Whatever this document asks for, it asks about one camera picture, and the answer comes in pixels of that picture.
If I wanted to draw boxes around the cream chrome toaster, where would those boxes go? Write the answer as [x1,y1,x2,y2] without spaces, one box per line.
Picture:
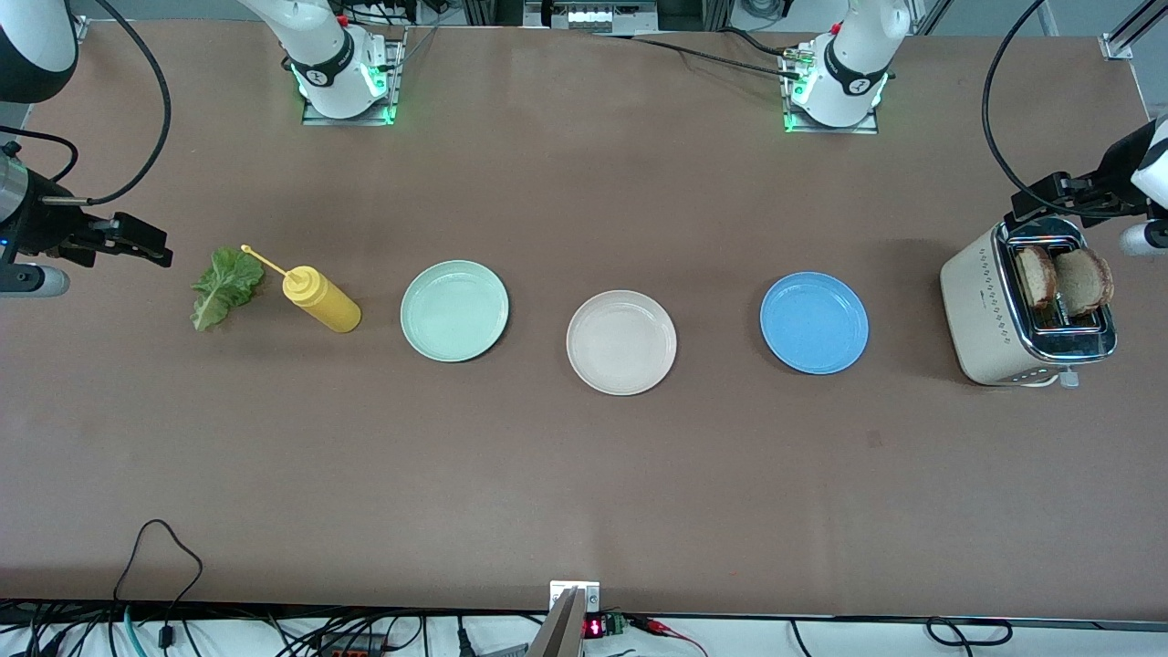
[940,216,1120,390]

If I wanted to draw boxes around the thin black looped cable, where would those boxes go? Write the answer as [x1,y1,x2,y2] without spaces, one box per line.
[111,518,204,649]

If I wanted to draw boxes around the red clip wires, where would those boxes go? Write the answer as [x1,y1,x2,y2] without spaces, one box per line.
[630,615,711,657]

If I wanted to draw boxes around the blue plate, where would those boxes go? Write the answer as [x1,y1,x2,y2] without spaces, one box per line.
[759,271,870,376]

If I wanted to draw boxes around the yellow squeeze bottle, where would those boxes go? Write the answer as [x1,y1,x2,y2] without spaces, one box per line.
[240,244,363,335]

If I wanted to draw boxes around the green lettuce leaf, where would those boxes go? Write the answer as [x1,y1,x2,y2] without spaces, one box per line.
[190,246,266,333]

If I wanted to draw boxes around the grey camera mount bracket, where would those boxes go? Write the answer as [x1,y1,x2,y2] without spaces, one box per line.
[526,580,602,657]

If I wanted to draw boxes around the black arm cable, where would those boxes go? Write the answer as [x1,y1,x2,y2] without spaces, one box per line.
[981,0,1128,220]
[0,0,173,206]

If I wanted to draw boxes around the black cable across table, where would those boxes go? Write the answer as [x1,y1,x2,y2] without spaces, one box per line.
[593,27,808,81]

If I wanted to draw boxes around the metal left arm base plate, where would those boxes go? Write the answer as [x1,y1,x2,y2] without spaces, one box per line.
[780,46,882,137]

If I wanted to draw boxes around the black coiled cable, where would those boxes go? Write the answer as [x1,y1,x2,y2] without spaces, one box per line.
[925,617,1015,648]

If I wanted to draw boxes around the brown bread slice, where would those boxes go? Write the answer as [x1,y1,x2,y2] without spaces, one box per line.
[1015,245,1059,311]
[1054,246,1115,318]

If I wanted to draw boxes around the black base cable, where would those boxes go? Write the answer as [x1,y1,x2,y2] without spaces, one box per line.
[398,23,441,69]

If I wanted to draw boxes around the pale green plate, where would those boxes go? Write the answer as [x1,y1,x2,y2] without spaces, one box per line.
[400,260,510,363]

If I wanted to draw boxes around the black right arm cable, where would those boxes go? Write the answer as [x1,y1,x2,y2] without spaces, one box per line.
[0,0,173,206]

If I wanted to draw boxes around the grey power strip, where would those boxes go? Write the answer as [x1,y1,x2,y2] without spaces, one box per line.
[523,0,660,36]

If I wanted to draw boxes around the beige plate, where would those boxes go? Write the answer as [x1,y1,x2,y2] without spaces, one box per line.
[566,289,678,397]

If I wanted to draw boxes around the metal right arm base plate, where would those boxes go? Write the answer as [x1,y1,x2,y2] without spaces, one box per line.
[301,27,408,128]

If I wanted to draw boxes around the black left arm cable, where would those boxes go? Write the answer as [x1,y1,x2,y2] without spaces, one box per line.
[981,0,1128,220]

